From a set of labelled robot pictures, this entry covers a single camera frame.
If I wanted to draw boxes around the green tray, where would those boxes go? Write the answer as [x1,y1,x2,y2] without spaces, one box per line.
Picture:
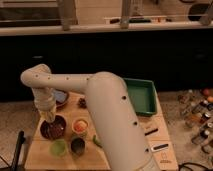
[124,78,157,117]

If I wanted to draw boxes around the spice bottle rack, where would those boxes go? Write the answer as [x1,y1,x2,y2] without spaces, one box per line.
[178,90,213,162]

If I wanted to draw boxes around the black marker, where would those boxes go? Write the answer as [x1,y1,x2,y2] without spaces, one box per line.
[145,128,158,136]

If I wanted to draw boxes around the brown dried food pile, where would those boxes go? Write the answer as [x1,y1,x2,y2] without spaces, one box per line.
[77,98,86,109]

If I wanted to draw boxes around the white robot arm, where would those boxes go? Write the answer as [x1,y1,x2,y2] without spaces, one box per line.
[20,64,161,171]

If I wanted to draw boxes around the green pepper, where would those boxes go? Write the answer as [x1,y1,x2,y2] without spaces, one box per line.
[92,135,102,148]

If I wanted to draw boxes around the blue plate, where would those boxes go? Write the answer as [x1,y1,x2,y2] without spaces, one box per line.
[53,90,69,107]

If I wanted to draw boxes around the green cup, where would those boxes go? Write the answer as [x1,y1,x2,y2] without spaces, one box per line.
[50,139,66,156]

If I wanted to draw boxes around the black stand left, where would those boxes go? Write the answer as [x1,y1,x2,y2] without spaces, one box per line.
[10,131,25,171]

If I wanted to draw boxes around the wooden table board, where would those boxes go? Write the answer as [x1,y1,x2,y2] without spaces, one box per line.
[24,93,178,171]

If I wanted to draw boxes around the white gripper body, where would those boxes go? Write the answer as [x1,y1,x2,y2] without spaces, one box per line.
[40,107,56,123]

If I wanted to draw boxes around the dark purple bowl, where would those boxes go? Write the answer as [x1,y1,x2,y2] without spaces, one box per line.
[40,115,66,140]

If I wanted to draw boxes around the orange cup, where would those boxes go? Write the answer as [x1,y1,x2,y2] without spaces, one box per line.
[72,118,89,135]

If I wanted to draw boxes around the dark metal cup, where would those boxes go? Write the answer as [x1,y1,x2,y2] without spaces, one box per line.
[71,137,85,155]

